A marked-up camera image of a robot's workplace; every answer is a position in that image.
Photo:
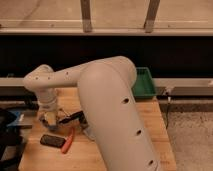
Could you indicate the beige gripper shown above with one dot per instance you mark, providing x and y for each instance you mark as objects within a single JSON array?
[{"x": 48, "y": 118}]

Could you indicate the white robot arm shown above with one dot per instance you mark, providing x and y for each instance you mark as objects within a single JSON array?
[{"x": 105, "y": 93}]

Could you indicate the black rectangular sponge block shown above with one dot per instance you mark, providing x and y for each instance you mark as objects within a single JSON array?
[{"x": 52, "y": 141}]

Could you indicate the blue object at left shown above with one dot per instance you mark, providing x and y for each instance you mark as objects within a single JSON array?
[{"x": 19, "y": 116}]

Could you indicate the black bag at left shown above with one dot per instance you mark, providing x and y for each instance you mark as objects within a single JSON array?
[{"x": 9, "y": 137}]

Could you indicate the green plastic bin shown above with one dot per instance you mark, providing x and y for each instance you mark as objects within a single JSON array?
[{"x": 144, "y": 87}]

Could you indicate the black handled tool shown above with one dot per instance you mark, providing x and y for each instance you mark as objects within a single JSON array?
[{"x": 71, "y": 117}]

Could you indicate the orange handled brush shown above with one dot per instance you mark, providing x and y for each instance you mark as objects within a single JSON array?
[{"x": 65, "y": 148}]

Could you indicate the left metal frame post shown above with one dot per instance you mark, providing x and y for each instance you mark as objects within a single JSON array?
[{"x": 86, "y": 15}]

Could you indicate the metal frame post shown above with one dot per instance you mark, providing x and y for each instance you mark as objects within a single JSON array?
[
  {"x": 86, "y": 15},
  {"x": 151, "y": 15}
]

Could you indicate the right metal frame post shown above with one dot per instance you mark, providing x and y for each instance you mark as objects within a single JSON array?
[{"x": 151, "y": 15}]

